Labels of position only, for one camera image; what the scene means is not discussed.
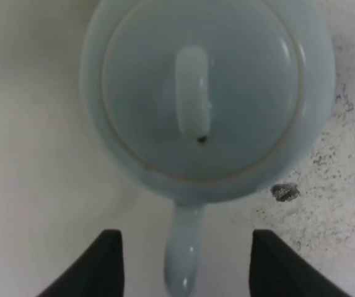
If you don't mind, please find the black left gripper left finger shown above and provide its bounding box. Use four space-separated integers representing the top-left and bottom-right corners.
39 230 125 297

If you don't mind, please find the blue porcelain teapot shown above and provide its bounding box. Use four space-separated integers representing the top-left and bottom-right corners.
79 1 336 296

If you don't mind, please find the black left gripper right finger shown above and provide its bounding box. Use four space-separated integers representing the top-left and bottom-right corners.
249 230 348 297

